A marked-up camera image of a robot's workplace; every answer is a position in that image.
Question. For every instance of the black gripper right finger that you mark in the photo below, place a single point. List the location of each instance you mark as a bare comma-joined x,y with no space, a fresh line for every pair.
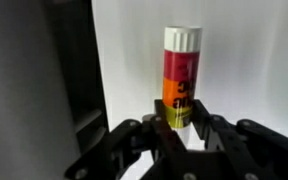
247,146

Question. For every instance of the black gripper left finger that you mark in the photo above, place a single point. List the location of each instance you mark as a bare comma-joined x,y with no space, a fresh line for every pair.
124,146

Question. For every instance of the red orange yellow glue stick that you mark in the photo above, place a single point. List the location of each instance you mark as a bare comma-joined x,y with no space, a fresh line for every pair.
181,66

